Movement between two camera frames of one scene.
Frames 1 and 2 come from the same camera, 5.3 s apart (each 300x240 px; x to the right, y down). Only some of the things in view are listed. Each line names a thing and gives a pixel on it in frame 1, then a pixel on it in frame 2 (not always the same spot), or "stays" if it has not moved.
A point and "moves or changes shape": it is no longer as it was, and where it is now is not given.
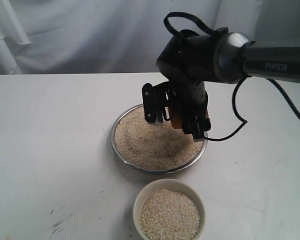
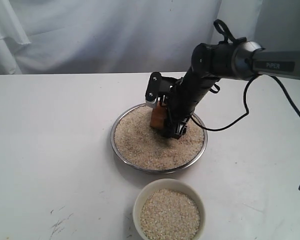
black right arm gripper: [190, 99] to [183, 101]
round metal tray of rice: [155, 148] stays
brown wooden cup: [176, 119] moves or changes shape
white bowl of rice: [169, 209] stays
